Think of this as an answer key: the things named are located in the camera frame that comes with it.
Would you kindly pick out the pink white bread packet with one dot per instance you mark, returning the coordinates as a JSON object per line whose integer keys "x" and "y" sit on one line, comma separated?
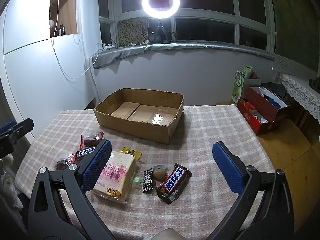
{"x": 117, "y": 177}

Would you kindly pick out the leopard print cushion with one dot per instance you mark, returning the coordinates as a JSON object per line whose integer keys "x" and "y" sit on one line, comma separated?
{"x": 132, "y": 31}

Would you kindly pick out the wooden wall shelf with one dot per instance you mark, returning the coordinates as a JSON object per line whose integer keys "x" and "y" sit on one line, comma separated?
{"x": 68, "y": 7}

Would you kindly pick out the white power strip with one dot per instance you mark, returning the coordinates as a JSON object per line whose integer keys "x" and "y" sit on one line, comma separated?
{"x": 107, "y": 47}

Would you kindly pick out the white window frame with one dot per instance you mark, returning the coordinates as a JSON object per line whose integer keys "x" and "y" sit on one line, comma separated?
{"x": 207, "y": 12}

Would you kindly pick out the green candy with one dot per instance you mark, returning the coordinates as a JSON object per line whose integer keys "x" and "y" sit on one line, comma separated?
{"x": 137, "y": 181}

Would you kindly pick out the small black packet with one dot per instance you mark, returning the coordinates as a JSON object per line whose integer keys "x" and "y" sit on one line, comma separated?
{"x": 149, "y": 180}

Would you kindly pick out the white lace cloth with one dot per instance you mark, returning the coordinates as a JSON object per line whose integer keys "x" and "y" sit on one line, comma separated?
{"x": 300, "y": 92}

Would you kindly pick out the black tripod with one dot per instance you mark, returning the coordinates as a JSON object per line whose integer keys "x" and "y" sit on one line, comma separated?
{"x": 160, "y": 31}

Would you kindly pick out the red date packet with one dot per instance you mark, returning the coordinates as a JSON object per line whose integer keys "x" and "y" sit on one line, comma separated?
{"x": 90, "y": 140}
{"x": 62, "y": 164}

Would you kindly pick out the green paper bag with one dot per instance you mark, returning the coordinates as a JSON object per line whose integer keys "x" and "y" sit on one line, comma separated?
{"x": 237, "y": 87}

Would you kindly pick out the red cardboard box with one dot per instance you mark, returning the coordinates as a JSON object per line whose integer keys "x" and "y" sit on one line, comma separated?
{"x": 265, "y": 110}

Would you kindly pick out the small chocolate bar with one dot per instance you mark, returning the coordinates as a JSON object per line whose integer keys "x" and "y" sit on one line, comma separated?
{"x": 86, "y": 152}

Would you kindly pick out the round ball candy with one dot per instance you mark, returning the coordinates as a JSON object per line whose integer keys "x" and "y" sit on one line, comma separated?
{"x": 160, "y": 173}

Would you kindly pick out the yellow snack packet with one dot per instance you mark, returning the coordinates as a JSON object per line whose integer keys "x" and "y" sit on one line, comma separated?
{"x": 131, "y": 152}

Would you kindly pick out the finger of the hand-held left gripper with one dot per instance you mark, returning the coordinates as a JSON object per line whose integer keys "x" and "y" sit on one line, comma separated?
{"x": 23, "y": 127}

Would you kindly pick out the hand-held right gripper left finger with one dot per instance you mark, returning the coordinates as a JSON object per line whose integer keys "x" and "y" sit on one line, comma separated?
{"x": 96, "y": 165}

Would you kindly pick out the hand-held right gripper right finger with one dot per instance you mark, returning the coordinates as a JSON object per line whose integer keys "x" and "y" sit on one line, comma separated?
{"x": 228, "y": 170}

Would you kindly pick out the large brown chocolate bar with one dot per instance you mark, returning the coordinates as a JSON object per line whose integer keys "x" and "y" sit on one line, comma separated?
{"x": 173, "y": 182}

